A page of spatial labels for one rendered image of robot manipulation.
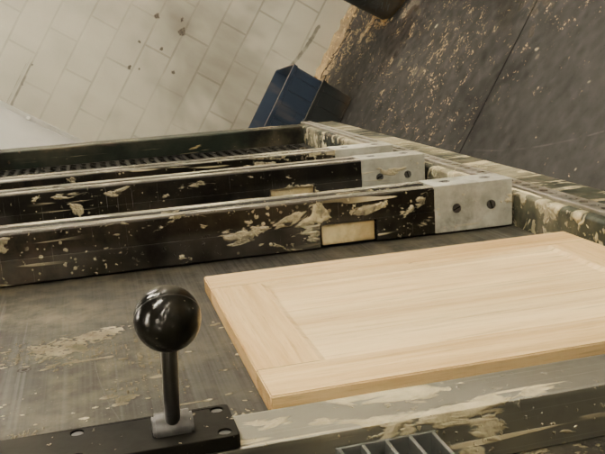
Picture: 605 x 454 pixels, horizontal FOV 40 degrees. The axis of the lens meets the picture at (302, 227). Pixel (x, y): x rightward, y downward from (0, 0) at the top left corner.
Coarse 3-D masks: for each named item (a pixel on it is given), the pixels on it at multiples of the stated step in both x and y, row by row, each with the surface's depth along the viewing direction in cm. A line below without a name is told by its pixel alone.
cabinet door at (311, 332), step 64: (384, 256) 104; (448, 256) 102; (512, 256) 102; (576, 256) 99; (256, 320) 83; (320, 320) 83; (384, 320) 82; (448, 320) 80; (512, 320) 79; (576, 320) 78; (256, 384) 71; (320, 384) 67; (384, 384) 67
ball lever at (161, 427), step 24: (168, 288) 46; (144, 312) 45; (168, 312) 45; (192, 312) 46; (144, 336) 45; (168, 336) 45; (192, 336) 46; (168, 360) 48; (168, 384) 50; (168, 408) 51; (168, 432) 52
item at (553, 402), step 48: (432, 384) 60; (480, 384) 60; (528, 384) 59; (576, 384) 59; (240, 432) 54; (288, 432) 54; (336, 432) 54; (384, 432) 55; (480, 432) 56; (528, 432) 57; (576, 432) 58
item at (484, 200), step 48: (336, 192) 121; (384, 192) 118; (432, 192) 120; (480, 192) 122; (0, 240) 106; (48, 240) 108; (96, 240) 109; (144, 240) 111; (192, 240) 113; (240, 240) 114; (288, 240) 116
